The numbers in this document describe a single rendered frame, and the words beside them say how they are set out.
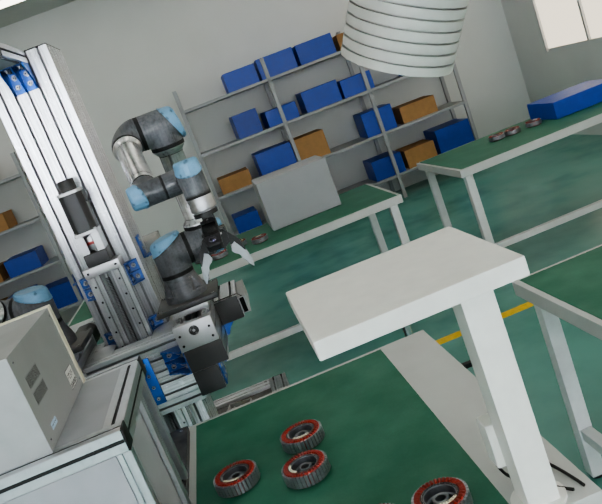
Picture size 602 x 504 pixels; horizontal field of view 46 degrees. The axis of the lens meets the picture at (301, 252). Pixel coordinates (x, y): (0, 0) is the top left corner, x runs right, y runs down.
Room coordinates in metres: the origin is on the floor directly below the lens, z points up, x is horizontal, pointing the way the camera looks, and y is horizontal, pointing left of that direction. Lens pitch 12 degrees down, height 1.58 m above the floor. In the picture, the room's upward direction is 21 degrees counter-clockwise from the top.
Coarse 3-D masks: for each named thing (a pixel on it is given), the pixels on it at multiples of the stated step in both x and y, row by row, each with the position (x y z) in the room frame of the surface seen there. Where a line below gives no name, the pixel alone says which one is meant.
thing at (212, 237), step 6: (204, 222) 1.99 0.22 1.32; (210, 222) 1.99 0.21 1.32; (216, 222) 2.00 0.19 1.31; (204, 228) 1.97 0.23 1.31; (210, 228) 1.96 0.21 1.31; (216, 228) 1.96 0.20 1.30; (204, 234) 1.95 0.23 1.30; (210, 234) 1.94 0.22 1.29; (216, 234) 1.94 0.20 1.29; (204, 240) 1.94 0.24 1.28; (210, 240) 1.92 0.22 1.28; (216, 240) 1.91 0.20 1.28; (210, 246) 1.91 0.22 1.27; (216, 246) 1.91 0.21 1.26; (222, 246) 1.92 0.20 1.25
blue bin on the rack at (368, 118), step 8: (384, 104) 8.15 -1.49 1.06; (360, 112) 8.36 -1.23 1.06; (368, 112) 7.98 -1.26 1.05; (384, 112) 7.99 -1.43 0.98; (392, 112) 8.00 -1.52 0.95; (360, 120) 8.06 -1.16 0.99; (368, 120) 7.98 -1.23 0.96; (376, 120) 7.98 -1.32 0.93; (384, 120) 7.99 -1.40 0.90; (392, 120) 7.99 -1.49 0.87; (360, 128) 8.21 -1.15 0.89; (368, 128) 7.98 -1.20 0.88; (376, 128) 7.98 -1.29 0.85; (392, 128) 7.99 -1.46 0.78; (360, 136) 8.36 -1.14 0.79; (368, 136) 7.97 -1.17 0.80
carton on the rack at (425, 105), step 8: (424, 96) 8.29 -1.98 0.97; (432, 96) 8.05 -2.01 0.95; (408, 104) 8.03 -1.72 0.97; (416, 104) 8.04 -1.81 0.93; (424, 104) 8.04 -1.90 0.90; (432, 104) 8.05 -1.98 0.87; (400, 112) 8.03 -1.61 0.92; (408, 112) 8.03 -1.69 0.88; (416, 112) 8.04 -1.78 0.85; (424, 112) 8.04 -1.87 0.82; (432, 112) 8.05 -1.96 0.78; (400, 120) 8.14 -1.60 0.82; (408, 120) 8.03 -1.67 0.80
